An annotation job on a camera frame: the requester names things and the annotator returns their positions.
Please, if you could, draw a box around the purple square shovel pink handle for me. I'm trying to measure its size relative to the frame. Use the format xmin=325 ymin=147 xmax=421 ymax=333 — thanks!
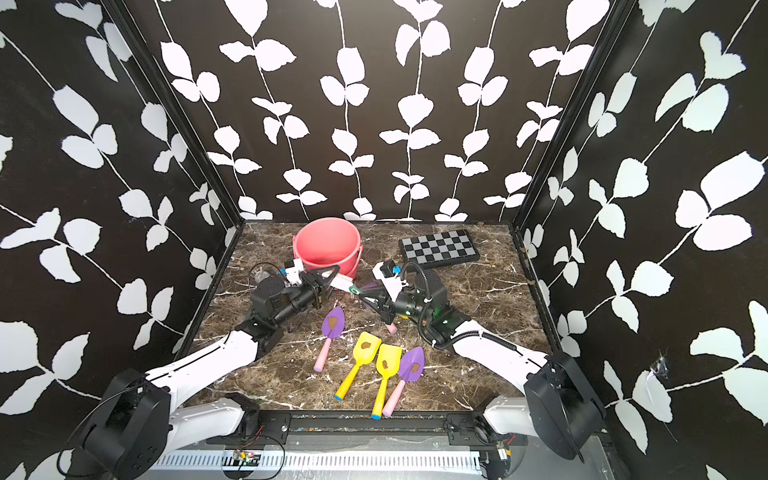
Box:
xmin=359 ymin=287 xmax=398 ymax=335

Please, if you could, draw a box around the purple round trowel pink handle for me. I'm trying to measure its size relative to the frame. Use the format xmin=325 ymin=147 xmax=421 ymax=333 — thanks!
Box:
xmin=382 ymin=347 xmax=425 ymax=418

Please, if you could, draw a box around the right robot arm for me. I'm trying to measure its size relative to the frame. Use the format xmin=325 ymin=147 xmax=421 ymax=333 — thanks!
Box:
xmin=350 ymin=277 xmax=605 ymax=460

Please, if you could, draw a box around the pink plastic bucket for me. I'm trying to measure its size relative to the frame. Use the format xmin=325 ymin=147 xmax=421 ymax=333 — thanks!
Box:
xmin=293 ymin=217 xmax=363 ymax=281

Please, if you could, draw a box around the yellow shovel yellow handle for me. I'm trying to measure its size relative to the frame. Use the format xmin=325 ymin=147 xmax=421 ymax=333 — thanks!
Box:
xmin=334 ymin=332 xmax=381 ymax=401

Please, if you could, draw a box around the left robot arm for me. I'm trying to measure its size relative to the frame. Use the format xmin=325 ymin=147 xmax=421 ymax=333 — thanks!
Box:
xmin=65 ymin=265 xmax=354 ymax=479

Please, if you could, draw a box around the purple pointed trowel pink handle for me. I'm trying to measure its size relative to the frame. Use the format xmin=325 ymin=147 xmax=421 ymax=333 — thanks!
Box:
xmin=313 ymin=306 xmax=345 ymax=373

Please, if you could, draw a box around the black white checkerboard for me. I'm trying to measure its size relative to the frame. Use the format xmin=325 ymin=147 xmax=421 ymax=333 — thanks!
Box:
xmin=398 ymin=229 xmax=480 ymax=270

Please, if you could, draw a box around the yellow shovel blue tip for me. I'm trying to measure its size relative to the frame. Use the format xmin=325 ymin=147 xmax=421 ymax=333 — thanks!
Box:
xmin=371 ymin=344 xmax=402 ymax=420

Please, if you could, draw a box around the black front rail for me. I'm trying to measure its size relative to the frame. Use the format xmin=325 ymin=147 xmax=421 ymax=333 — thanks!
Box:
xmin=239 ymin=409 xmax=607 ymax=448

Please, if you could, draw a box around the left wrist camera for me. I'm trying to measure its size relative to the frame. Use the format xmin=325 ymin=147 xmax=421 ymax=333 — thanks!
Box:
xmin=284 ymin=258 xmax=305 ymax=285

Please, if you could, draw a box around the small circuit board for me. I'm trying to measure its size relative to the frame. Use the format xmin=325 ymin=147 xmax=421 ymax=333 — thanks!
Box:
xmin=222 ymin=450 xmax=261 ymax=471

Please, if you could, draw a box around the white slotted cable duct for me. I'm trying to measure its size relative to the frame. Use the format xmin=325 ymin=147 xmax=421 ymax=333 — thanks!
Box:
xmin=150 ymin=450 xmax=481 ymax=474

